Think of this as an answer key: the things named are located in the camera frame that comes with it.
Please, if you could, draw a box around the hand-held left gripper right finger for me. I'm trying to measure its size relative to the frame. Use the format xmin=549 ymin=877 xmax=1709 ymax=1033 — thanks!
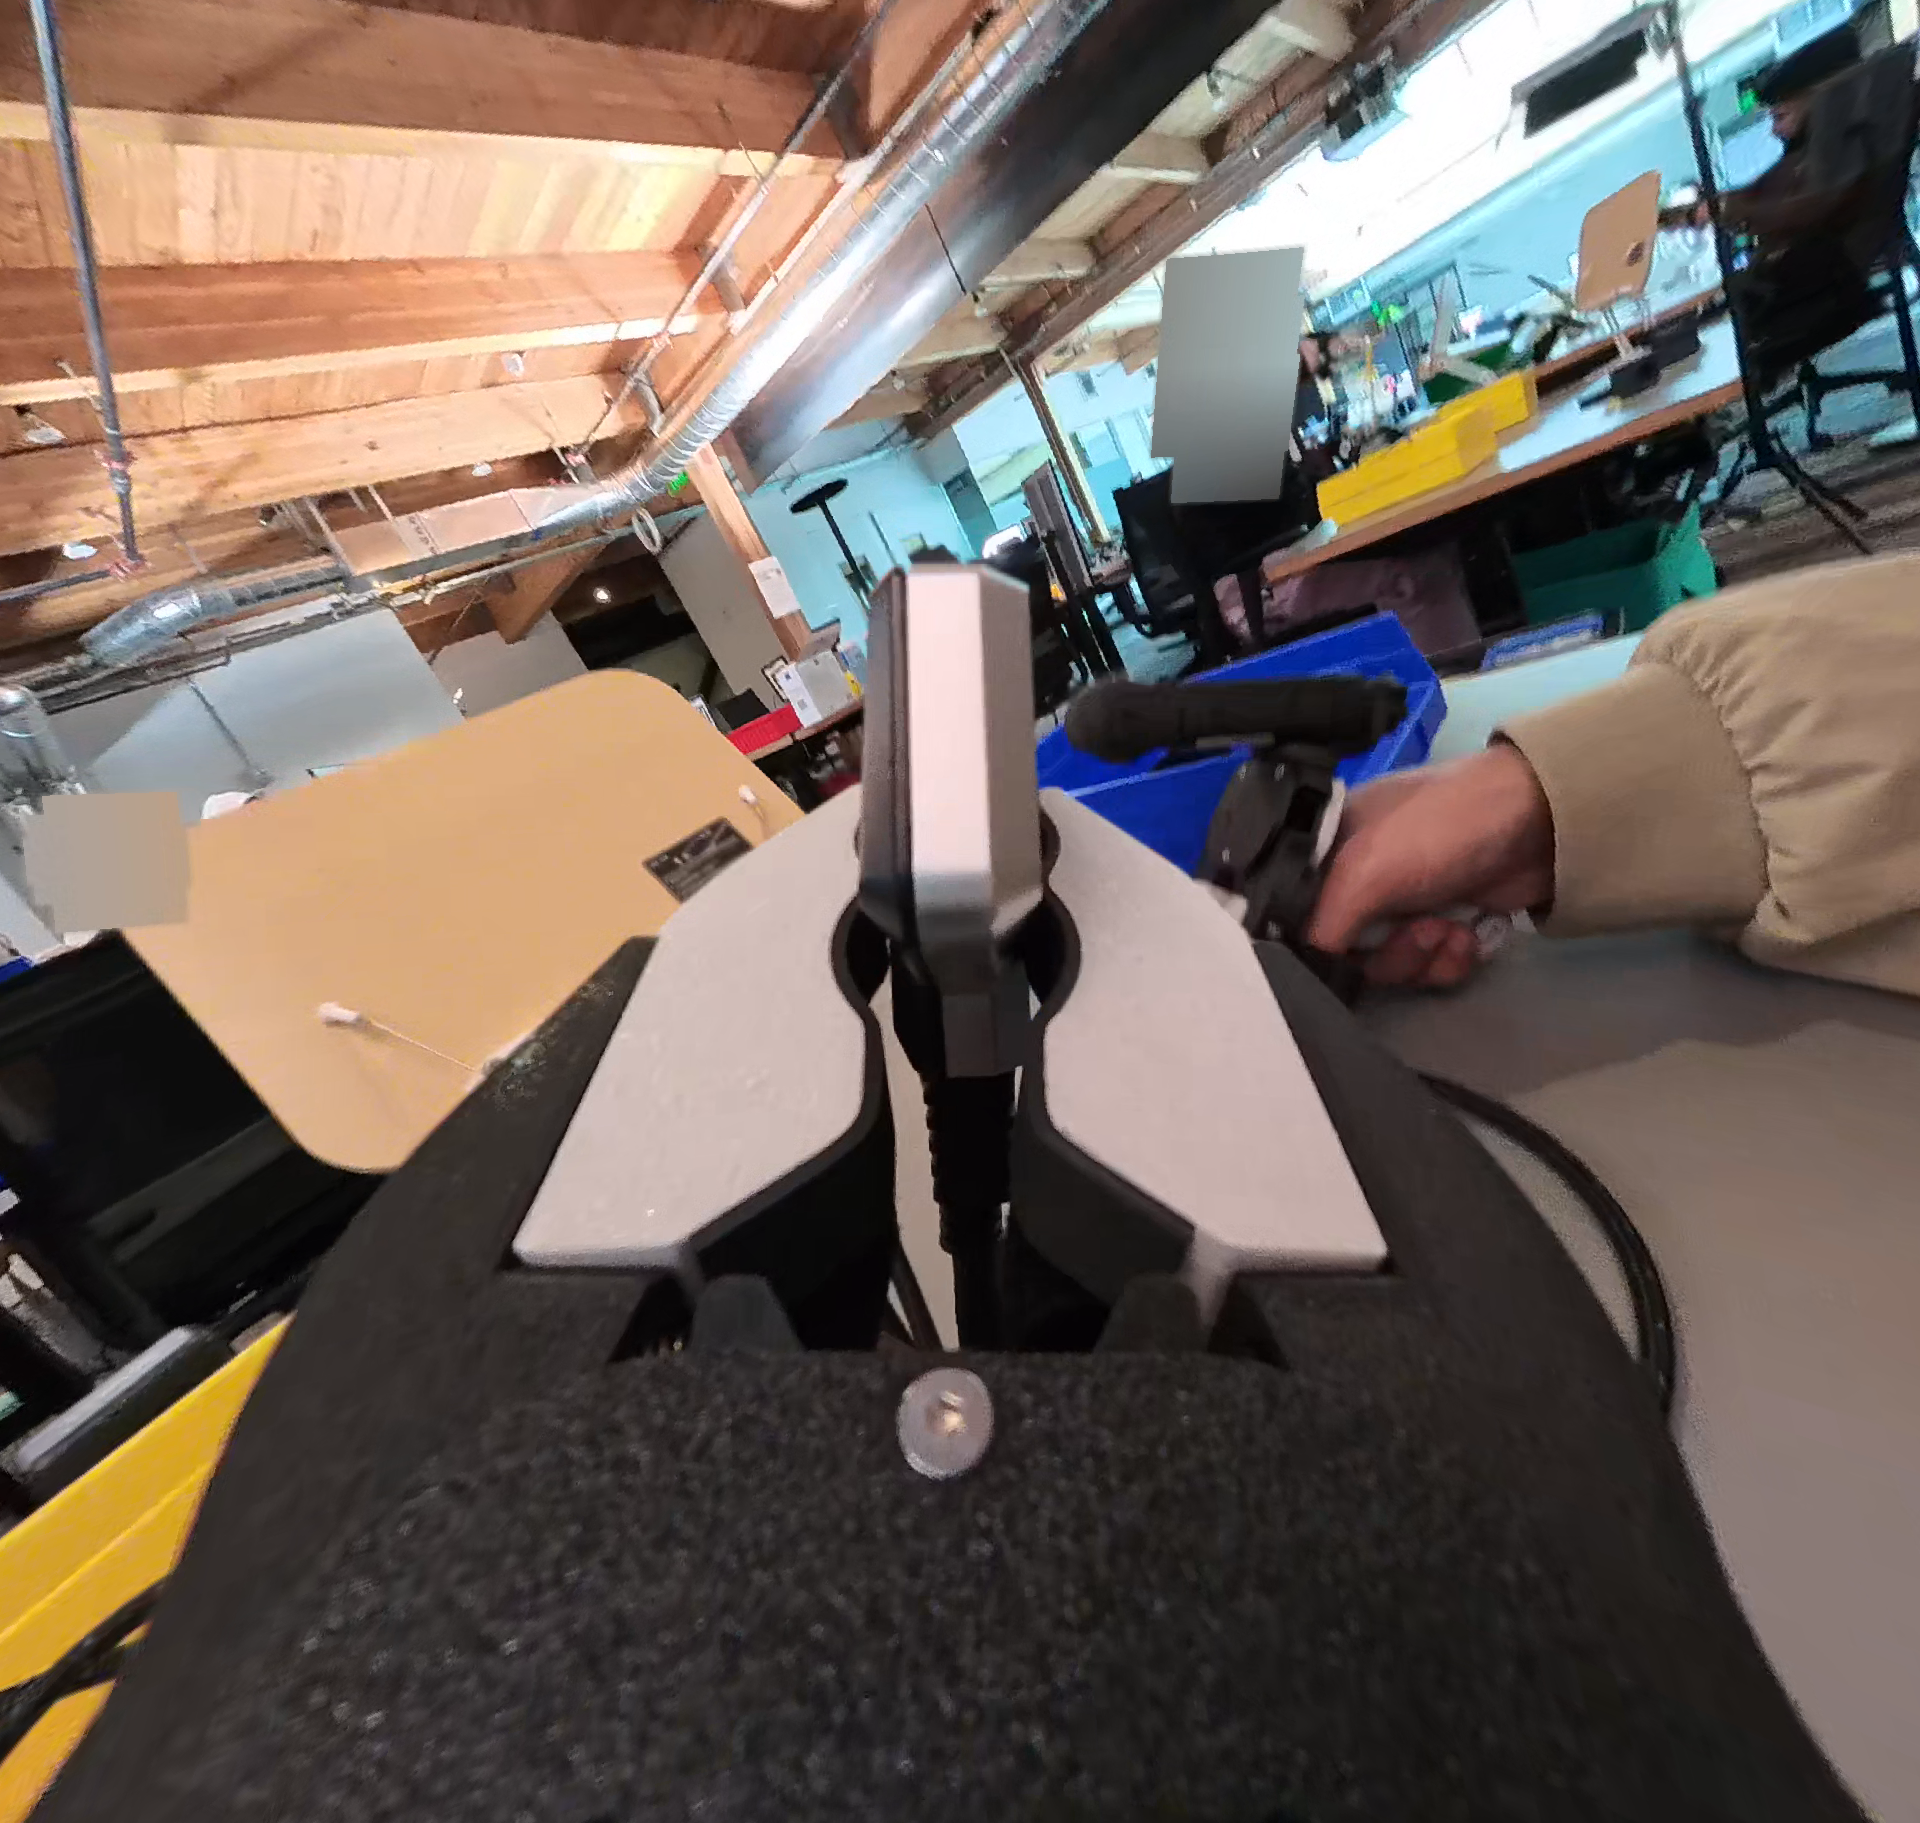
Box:
xmin=1001 ymin=788 xmax=1391 ymax=1355

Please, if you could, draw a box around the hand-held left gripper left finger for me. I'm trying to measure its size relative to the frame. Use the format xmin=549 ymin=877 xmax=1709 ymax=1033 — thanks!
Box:
xmin=509 ymin=800 xmax=904 ymax=1355

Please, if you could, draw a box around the blue plastic bin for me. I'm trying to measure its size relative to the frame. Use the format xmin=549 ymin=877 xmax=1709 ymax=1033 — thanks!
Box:
xmin=1034 ymin=611 xmax=1448 ymax=880

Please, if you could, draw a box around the black cable with silver plug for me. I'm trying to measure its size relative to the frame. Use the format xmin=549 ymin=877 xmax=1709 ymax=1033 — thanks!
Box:
xmin=885 ymin=1065 xmax=1678 ymax=1413

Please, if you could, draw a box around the black HDMI switch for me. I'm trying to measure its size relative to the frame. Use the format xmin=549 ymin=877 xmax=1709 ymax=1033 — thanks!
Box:
xmin=857 ymin=565 xmax=1052 ymax=1082

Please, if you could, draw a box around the yellow plastic bin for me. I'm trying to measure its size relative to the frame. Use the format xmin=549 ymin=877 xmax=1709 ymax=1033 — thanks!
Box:
xmin=0 ymin=1313 xmax=293 ymax=1823
xmin=1410 ymin=369 xmax=1540 ymax=433
xmin=1316 ymin=405 xmax=1502 ymax=527

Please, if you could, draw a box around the person's right forearm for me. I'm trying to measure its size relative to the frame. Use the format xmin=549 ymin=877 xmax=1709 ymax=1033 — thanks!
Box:
xmin=1492 ymin=555 xmax=1920 ymax=1000

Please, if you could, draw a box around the person's right hand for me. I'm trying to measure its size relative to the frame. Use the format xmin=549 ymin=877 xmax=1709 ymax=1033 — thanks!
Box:
xmin=1302 ymin=743 xmax=1556 ymax=992

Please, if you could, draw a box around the green storage box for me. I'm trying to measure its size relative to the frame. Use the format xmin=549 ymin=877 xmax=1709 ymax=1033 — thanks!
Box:
xmin=1507 ymin=503 xmax=1718 ymax=640

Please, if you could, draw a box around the long wooden table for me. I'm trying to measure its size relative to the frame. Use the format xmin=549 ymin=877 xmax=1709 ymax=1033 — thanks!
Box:
xmin=1267 ymin=285 xmax=1763 ymax=579

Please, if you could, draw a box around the silver ventilation duct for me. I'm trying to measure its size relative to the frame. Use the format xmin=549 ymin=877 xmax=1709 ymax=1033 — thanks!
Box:
xmin=74 ymin=0 xmax=1201 ymax=670

